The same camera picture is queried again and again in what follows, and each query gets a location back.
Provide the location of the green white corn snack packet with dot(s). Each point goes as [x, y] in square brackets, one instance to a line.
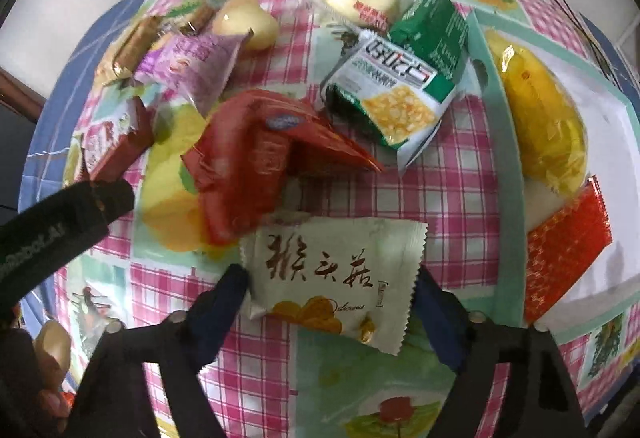
[385, 87]

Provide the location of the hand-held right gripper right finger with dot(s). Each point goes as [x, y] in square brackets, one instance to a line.
[440, 323]

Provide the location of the orange red snack packet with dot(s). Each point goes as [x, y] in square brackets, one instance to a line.
[565, 253]

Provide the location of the cream round cake clear packet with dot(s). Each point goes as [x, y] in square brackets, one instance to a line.
[245, 20]

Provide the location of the purple snack packet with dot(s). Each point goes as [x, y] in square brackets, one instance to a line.
[192, 60]

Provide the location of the red snack packet blue oval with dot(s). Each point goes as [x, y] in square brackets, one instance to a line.
[325, 140]

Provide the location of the cream snack packet brown print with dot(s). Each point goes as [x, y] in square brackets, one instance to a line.
[330, 268]

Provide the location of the yellow snack packet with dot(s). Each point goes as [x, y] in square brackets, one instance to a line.
[542, 112]

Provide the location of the maroon snack packet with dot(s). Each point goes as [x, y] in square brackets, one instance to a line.
[117, 137]

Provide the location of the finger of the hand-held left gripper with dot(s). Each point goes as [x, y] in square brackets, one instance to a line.
[116, 199]

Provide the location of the white box teal rim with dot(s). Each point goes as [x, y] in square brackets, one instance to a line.
[617, 127]

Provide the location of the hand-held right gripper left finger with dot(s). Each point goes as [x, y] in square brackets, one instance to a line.
[220, 313]

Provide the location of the dark green snack packet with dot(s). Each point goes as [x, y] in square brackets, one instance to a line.
[432, 30]

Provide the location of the person's left hand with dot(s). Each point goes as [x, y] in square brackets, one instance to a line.
[55, 348]

